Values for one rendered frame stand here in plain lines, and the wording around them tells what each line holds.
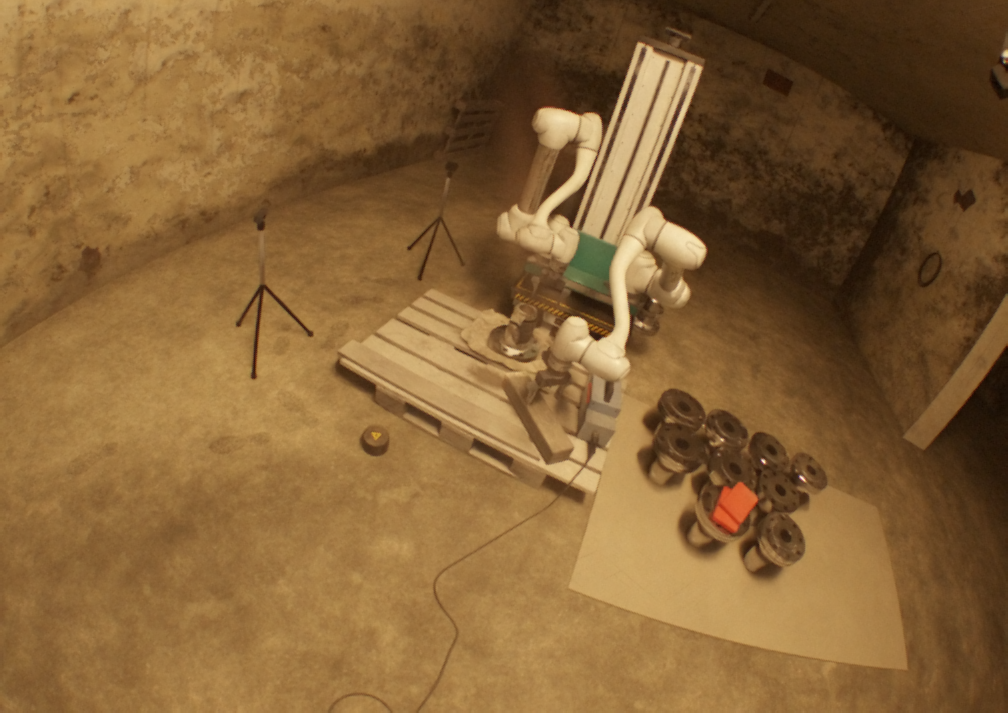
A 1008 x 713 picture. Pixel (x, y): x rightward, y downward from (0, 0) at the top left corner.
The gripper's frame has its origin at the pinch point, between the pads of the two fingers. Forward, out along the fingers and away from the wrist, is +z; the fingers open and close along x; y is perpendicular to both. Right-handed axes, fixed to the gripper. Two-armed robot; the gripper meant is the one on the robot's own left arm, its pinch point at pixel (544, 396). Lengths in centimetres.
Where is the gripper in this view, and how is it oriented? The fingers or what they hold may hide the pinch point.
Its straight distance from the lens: 175.8
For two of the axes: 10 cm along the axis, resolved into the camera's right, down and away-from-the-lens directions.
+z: -2.6, 7.8, 5.7
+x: 8.8, -0.6, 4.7
